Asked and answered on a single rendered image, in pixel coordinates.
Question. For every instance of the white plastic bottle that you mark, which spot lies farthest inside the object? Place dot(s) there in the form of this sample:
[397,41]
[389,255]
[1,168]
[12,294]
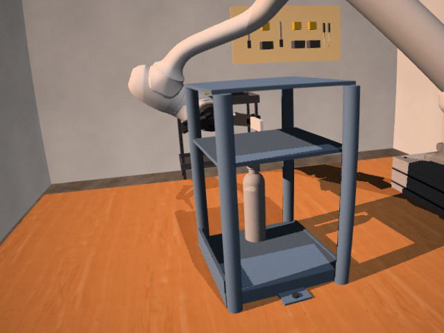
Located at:
[254,205]

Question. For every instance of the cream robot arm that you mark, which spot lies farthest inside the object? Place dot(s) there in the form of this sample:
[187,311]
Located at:
[408,24]

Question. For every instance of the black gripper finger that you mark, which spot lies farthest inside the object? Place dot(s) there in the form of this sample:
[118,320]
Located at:
[203,123]
[254,121]

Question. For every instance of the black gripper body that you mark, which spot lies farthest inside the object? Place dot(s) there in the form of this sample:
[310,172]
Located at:
[210,120]

